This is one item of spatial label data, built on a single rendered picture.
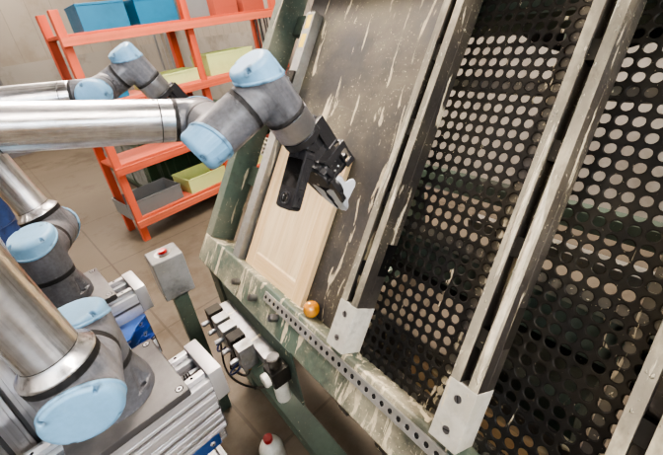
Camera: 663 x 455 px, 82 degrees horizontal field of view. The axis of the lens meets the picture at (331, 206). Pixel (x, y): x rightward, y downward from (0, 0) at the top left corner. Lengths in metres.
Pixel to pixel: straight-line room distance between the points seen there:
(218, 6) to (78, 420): 3.93
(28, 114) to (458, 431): 0.89
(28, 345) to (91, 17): 3.30
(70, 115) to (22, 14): 9.07
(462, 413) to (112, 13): 3.63
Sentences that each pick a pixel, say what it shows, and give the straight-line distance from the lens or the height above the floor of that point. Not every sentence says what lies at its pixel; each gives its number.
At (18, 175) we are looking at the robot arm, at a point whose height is 1.40.
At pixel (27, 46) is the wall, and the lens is 9.72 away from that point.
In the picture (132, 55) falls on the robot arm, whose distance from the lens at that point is 1.24.
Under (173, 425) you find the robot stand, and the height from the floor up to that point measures 0.93.
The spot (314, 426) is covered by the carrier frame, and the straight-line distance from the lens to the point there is 1.83.
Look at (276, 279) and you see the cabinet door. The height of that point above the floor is 0.91.
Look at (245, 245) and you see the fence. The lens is 1.51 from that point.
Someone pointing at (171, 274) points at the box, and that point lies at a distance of 1.66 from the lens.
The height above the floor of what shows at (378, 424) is 0.84.
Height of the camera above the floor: 1.69
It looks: 27 degrees down
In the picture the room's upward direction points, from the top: 9 degrees counter-clockwise
